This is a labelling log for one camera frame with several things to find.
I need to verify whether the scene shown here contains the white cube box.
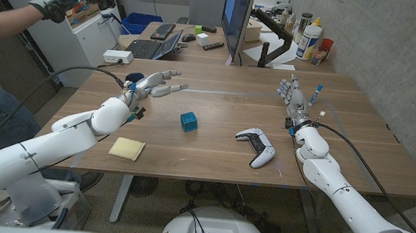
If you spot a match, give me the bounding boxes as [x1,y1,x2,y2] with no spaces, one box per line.
[195,32,210,48]

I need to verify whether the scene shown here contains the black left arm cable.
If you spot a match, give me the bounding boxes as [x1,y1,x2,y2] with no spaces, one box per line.
[0,59,126,172]

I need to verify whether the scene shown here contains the white shelf cabinet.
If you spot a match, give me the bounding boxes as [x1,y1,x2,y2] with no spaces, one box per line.
[0,0,127,92]

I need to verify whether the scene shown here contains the white paper sheets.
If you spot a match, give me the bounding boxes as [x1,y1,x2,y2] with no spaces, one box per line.
[241,29,299,67]

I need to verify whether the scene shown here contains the white wipes canister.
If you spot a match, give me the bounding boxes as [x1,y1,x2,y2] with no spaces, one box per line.
[295,23,323,62]

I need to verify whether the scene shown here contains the clear plastic bin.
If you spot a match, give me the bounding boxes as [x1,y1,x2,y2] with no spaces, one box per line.
[2,168,95,233]

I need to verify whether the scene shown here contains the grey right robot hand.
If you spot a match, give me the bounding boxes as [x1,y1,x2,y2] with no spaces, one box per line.
[275,73,313,123]

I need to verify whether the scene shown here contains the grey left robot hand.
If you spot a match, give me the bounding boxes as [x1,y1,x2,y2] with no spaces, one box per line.
[120,65,190,110]

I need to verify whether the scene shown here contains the light wooden box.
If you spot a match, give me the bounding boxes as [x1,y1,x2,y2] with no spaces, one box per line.
[243,18,263,44]

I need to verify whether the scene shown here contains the blue marker pen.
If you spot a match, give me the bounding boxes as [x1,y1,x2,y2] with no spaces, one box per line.
[308,83,324,108]

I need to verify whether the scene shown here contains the person bare forearm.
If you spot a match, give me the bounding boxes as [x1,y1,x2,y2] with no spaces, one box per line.
[0,2,44,52]

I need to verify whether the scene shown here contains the white table leg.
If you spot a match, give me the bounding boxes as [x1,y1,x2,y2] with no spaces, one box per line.
[108,173,135,225]
[294,188,326,233]

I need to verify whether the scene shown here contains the computer monitor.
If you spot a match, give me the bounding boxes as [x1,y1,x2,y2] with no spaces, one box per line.
[217,0,256,64]

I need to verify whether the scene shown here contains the dark lidded bottle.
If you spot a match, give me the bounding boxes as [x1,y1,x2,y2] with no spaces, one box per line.
[292,12,314,46]

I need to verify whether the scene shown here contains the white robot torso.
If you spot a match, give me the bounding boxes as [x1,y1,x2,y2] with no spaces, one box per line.
[159,201,272,233]

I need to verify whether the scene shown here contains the person gloved hand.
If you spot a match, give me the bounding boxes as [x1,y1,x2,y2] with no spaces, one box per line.
[27,0,79,26]

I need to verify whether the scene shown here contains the black remote control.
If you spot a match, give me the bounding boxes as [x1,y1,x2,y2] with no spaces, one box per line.
[202,39,226,53]

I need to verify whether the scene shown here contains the white game controller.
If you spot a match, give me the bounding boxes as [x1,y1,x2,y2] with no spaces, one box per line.
[232,126,278,171]

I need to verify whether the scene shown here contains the white power strip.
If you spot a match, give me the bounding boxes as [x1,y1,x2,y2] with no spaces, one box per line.
[102,49,135,65]

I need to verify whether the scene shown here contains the round black fan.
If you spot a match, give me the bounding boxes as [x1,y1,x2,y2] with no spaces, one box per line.
[129,174,159,200]

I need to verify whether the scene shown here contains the blue plastic bin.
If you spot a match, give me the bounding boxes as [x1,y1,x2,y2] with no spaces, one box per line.
[120,11,164,38]

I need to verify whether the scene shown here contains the red cup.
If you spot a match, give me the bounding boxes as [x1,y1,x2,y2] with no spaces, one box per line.
[320,38,335,53]

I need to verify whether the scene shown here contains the black laptop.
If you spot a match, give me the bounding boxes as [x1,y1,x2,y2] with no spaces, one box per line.
[125,25,183,62]

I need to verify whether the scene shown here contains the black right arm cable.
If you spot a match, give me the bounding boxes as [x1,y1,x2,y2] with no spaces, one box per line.
[299,120,416,233]

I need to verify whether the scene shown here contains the glass jar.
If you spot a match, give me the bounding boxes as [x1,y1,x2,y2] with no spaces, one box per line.
[309,46,328,66]

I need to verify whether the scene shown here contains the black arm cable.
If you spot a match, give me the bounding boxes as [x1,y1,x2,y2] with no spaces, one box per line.
[299,120,416,233]
[0,59,126,172]

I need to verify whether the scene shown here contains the teal cube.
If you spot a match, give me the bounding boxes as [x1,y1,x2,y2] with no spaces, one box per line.
[178,110,200,134]

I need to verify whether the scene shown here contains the black keyboard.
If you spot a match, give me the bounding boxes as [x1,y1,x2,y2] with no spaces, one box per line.
[149,21,177,42]

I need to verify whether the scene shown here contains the yellow sponge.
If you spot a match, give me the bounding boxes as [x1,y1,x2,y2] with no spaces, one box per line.
[108,135,147,163]

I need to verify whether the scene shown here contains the dark shoe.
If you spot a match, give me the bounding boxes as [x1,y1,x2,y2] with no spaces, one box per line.
[74,170,105,195]

